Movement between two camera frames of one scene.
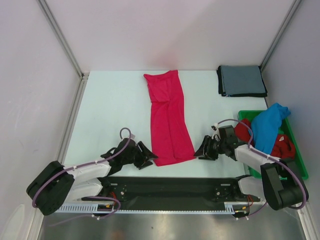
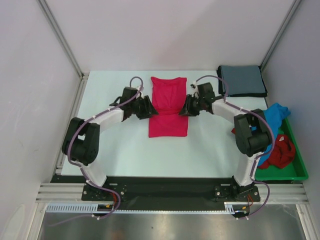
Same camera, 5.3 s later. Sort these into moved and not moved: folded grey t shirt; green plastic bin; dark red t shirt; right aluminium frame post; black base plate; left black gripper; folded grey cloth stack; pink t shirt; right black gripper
Moved: right black gripper; left black gripper; pink t shirt
Not moved: green plastic bin; right aluminium frame post; dark red t shirt; black base plate; folded grey t shirt; folded grey cloth stack
